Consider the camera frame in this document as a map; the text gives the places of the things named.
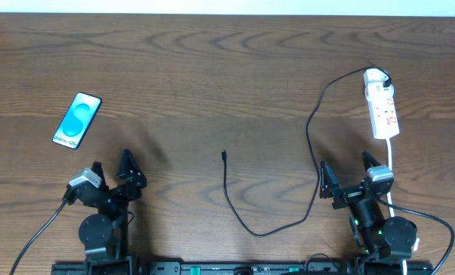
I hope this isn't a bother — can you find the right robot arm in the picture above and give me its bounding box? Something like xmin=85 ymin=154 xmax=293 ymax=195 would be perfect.
xmin=320 ymin=151 xmax=417 ymax=274

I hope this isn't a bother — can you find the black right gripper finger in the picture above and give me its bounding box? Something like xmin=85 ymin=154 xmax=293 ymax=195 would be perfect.
xmin=362 ymin=150 xmax=381 ymax=170
xmin=320 ymin=160 xmax=340 ymax=199

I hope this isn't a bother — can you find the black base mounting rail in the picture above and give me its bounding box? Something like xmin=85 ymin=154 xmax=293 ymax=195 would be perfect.
xmin=51 ymin=260 xmax=434 ymax=275

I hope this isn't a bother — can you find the white USB charger adapter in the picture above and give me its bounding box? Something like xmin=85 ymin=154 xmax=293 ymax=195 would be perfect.
xmin=363 ymin=67 xmax=392 ymax=88

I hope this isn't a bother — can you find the white power strip cord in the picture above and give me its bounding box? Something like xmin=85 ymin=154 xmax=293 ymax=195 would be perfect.
xmin=386 ymin=137 xmax=408 ymax=275

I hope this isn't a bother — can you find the black USB charging cable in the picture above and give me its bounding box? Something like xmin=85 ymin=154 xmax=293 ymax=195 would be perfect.
xmin=221 ymin=66 xmax=393 ymax=238

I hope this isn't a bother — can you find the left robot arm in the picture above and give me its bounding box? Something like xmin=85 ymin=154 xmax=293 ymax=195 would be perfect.
xmin=79 ymin=149 xmax=147 ymax=274

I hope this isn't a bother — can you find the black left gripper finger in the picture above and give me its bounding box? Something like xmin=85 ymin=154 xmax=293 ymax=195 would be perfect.
xmin=116 ymin=149 xmax=147 ymax=188
xmin=91 ymin=161 xmax=108 ymax=191

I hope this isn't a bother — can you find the blue Galaxy S25+ smartphone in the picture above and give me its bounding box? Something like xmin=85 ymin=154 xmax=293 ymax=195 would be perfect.
xmin=52 ymin=92 xmax=102 ymax=150

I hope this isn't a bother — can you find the white power strip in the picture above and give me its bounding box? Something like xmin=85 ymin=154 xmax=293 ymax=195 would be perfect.
xmin=365 ymin=82 xmax=400 ymax=140

